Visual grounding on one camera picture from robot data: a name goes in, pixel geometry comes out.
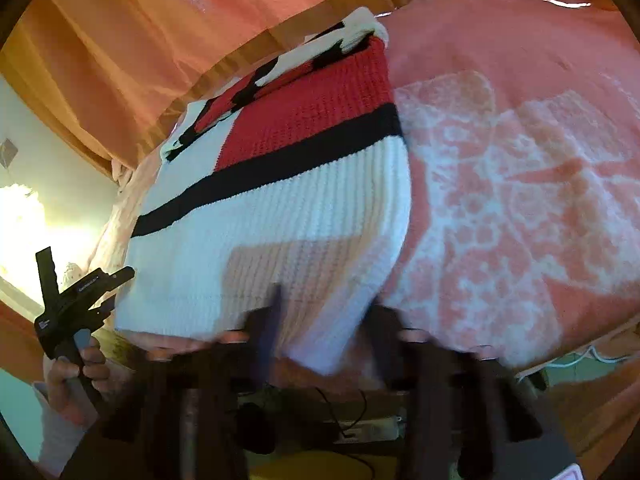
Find white red black knit sweater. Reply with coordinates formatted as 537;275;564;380
115;8;411;375

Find white sleeve forearm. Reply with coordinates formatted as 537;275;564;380
32;382;98;478

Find person's left hand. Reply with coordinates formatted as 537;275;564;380
44;336;113;424

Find white bedside lamp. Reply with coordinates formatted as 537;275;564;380
0;184;86;304

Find pink curtain with tan hem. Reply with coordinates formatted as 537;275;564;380
1;0;613;171

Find pink bow-patterned bed blanket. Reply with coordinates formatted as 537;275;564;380
84;0;640;376

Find black cables under bed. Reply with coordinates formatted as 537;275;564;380
234;383;407;480

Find white cable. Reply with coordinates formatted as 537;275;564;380
514;343;632;378

